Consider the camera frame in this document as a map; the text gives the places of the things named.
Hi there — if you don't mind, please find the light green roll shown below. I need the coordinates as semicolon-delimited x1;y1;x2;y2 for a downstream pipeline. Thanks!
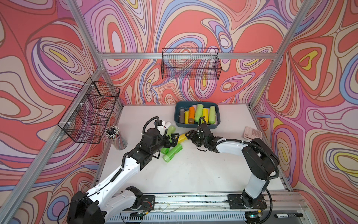
208;105;216;125

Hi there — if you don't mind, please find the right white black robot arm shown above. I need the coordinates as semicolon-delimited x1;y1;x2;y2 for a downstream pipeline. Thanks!
185;123;280;209

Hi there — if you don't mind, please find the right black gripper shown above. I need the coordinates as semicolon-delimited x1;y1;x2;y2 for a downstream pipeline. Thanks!
184;130;207;147

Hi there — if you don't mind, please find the pink calculator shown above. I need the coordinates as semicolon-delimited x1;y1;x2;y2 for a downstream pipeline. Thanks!
243;126;263;140

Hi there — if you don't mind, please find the grey trash bag roll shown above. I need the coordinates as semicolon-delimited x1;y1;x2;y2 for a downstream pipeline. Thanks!
179;108;185;124

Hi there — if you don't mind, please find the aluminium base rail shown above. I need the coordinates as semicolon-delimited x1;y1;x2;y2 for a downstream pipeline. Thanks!
104;191;316;224

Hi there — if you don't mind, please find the black wire basket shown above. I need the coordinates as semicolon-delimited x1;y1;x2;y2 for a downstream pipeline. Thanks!
57;78;120;144
161;47;222;80

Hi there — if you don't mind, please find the back black wire basket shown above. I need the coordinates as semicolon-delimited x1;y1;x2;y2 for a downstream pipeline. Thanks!
161;47;222;80

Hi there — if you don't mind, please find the teal plastic storage box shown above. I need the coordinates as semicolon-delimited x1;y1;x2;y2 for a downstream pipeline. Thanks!
174;101;221;129

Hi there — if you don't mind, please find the white blue trash bag roll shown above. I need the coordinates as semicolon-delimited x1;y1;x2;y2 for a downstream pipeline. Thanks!
164;122;172;128

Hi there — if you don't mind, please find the black marker pen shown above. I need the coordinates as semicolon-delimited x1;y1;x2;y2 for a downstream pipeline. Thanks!
274;213;304;218

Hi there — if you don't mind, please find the orange trash bag roll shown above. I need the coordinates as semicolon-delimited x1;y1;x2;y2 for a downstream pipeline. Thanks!
188;106;195;124

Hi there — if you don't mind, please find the left black wire basket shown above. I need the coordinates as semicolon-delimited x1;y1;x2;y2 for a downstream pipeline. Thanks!
57;78;120;144

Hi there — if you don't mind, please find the clear cup of pencils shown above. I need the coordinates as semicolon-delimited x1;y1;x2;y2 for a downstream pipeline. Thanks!
104;126;127;150

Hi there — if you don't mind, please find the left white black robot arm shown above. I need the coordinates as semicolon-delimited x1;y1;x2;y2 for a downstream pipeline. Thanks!
66;128;180;224

